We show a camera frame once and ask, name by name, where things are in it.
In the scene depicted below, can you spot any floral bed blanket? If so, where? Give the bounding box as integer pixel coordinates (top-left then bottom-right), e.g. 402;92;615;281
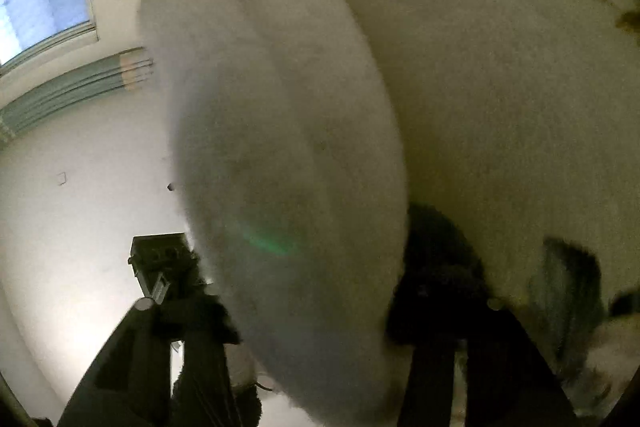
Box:
345;0;639;426

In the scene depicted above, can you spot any white knit sweater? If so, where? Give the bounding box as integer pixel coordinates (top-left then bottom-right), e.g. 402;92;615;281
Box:
138;0;409;426

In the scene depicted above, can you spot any left green curtain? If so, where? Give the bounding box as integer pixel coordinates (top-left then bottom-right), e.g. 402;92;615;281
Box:
1;48;153;148

